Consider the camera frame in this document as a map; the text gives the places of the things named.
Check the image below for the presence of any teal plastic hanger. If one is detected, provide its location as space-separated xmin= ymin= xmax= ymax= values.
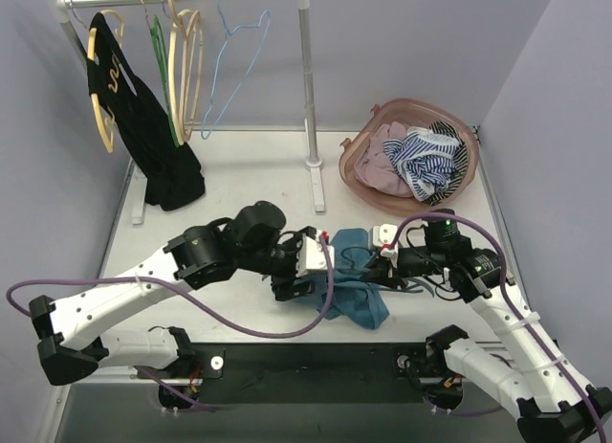
xmin=336 ymin=246 xmax=442 ymax=296

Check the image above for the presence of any teal tank top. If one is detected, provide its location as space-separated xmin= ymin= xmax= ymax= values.
xmin=291 ymin=227 xmax=391 ymax=330

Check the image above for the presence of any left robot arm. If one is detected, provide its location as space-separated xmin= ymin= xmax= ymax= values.
xmin=29 ymin=201 xmax=326 ymax=386

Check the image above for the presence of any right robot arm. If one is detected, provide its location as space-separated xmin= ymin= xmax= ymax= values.
xmin=363 ymin=209 xmax=611 ymax=442

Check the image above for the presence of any cream wooden hanger with garment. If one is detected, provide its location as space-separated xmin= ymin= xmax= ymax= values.
xmin=86 ymin=9 xmax=124 ymax=153

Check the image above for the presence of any beige wooden hanger front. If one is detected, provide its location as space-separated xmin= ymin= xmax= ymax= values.
xmin=167 ymin=10 xmax=191 ymax=146

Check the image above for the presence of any green thin hanger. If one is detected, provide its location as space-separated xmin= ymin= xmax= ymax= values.
xmin=141 ymin=1 xmax=182 ymax=147

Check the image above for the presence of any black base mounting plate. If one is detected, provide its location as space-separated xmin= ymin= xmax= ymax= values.
xmin=157 ymin=342 xmax=484 ymax=409

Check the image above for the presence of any pale pink garment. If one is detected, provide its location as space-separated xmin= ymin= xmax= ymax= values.
xmin=354 ymin=122 xmax=413 ymax=198

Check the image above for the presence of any blue white striped garment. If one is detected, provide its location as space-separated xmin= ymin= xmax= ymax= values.
xmin=383 ymin=126 xmax=460 ymax=202

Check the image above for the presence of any black white striped garment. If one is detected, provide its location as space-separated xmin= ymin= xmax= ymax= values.
xmin=423 ymin=120 xmax=470 ymax=208

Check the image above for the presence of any black hanging garment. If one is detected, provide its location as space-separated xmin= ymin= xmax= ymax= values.
xmin=87 ymin=12 xmax=206 ymax=211

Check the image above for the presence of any pink plastic laundry basket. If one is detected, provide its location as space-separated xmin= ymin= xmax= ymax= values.
xmin=339 ymin=99 xmax=479 ymax=216

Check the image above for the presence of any white clothes rack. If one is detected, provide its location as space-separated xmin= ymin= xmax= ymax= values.
xmin=45 ymin=0 xmax=326 ymax=214

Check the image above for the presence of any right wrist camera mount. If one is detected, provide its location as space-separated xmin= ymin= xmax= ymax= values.
xmin=368 ymin=224 xmax=398 ymax=259

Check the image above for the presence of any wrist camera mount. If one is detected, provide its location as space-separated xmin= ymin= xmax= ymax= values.
xmin=295 ymin=226 xmax=328 ymax=277
xmin=368 ymin=224 xmax=398 ymax=259

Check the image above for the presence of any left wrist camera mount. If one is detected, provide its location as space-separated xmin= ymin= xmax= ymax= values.
xmin=295 ymin=226 xmax=328 ymax=277

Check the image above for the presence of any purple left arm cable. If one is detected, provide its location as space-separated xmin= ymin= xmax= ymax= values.
xmin=5 ymin=234 xmax=336 ymax=413

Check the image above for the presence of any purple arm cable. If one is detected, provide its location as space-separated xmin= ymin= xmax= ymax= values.
xmin=5 ymin=234 xmax=336 ymax=413
xmin=389 ymin=211 xmax=608 ymax=443

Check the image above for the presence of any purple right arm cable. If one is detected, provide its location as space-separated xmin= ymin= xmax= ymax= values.
xmin=389 ymin=211 xmax=608 ymax=443

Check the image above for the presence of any light blue wire hanger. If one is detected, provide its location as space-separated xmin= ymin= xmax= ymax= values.
xmin=200 ymin=0 xmax=271 ymax=141

